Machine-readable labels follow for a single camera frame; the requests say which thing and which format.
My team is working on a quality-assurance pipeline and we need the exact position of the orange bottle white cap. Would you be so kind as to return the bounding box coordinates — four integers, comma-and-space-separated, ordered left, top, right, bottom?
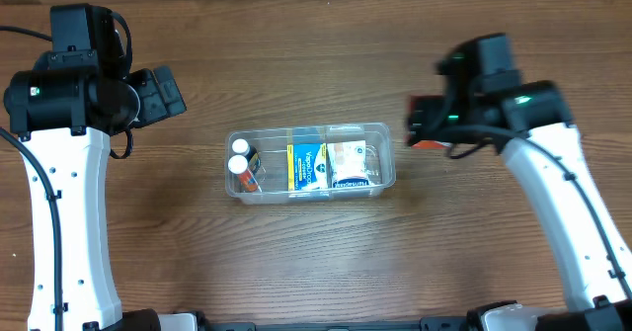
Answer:
227, 155, 260, 193

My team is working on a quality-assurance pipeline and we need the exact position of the clear plastic container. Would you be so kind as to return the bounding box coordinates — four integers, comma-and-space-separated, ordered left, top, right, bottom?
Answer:
225, 123, 396, 205

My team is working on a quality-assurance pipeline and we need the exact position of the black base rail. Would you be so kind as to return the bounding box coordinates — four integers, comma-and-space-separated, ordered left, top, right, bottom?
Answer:
162, 310, 475, 331

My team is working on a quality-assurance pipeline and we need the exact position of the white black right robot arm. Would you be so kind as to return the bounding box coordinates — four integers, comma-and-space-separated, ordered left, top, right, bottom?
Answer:
406, 33, 631, 330

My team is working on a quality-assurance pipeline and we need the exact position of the red white packet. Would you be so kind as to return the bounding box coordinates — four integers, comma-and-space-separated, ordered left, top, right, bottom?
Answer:
406, 96, 448, 149

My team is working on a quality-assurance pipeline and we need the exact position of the white Hansaplast plaster box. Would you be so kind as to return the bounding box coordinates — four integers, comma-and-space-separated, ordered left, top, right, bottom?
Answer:
327, 140, 369, 188

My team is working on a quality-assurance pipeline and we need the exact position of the dark bottle white cap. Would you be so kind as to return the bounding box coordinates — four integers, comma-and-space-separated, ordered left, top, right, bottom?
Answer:
231, 138, 261, 174

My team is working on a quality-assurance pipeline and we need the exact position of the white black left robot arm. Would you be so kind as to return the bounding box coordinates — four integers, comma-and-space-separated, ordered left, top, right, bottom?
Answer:
2, 4, 198, 330

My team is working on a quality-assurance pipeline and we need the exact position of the blue yellow VapoDrops box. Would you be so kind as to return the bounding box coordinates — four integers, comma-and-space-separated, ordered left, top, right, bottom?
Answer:
287, 143, 329, 192

